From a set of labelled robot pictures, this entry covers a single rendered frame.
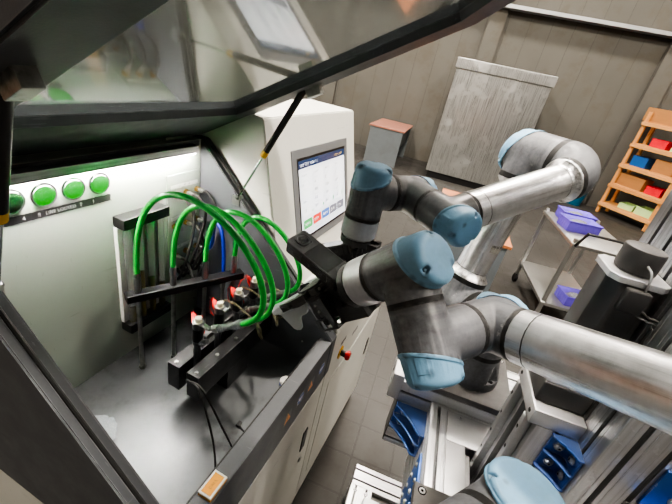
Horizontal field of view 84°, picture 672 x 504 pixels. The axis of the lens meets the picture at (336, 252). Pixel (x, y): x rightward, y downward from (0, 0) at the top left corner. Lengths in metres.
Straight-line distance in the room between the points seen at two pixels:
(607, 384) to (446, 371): 0.16
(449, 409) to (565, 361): 0.69
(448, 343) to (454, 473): 0.60
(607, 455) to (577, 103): 8.82
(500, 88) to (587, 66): 2.20
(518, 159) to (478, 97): 6.69
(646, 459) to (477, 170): 7.24
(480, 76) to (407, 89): 2.05
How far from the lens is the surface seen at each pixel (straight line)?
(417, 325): 0.47
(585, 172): 0.94
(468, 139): 7.76
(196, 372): 1.04
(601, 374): 0.49
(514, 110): 7.76
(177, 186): 1.19
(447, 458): 1.06
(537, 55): 9.24
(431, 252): 0.47
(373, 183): 0.72
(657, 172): 9.14
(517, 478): 0.67
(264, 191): 1.16
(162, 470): 1.07
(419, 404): 1.18
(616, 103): 9.58
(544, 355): 0.52
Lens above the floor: 1.73
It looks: 27 degrees down
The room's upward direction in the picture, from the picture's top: 12 degrees clockwise
